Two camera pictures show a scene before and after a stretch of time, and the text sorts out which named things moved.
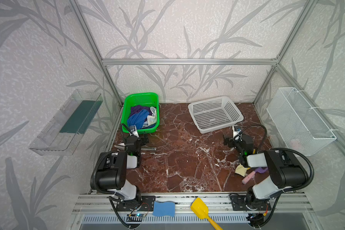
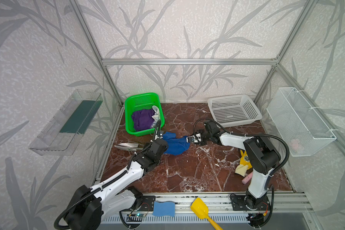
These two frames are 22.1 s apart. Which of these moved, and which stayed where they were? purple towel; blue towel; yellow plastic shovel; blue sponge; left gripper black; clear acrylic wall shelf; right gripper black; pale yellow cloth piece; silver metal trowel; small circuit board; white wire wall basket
Moved: purple towel; right gripper black; blue towel; left gripper black
Stayed: yellow plastic shovel; small circuit board; pale yellow cloth piece; clear acrylic wall shelf; blue sponge; silver metal trowel; white wire wall basket
